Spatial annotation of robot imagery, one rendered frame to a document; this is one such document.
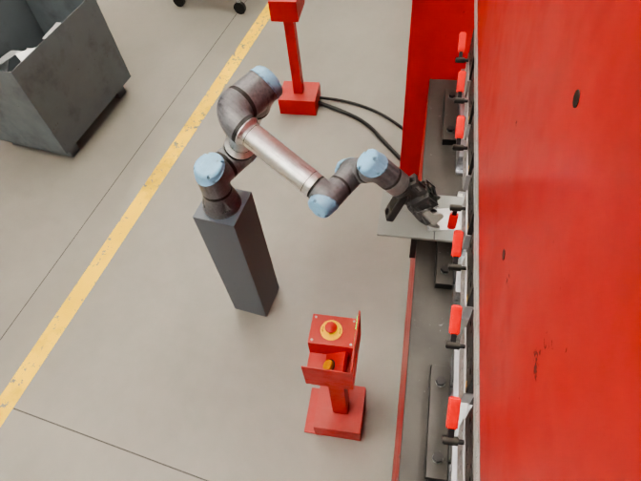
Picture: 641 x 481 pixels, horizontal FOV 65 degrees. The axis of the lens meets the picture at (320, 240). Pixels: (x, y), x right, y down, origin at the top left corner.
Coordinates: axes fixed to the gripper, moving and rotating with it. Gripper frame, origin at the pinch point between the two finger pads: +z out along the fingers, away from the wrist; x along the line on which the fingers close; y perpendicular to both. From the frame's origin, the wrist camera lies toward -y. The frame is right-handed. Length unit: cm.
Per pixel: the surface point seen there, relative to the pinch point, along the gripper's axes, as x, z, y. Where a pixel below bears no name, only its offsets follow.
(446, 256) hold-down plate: -7.8, 10.6, -3.4
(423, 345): -36.7, 6.2, -13.4
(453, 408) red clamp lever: -68, -28, 13
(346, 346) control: -32.3, -1.5, -37.2
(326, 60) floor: 227, 52, -94
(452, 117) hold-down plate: 57, 18, 6
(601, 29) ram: -56, -79, 63
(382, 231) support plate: -3.5, -10.1, -13.1
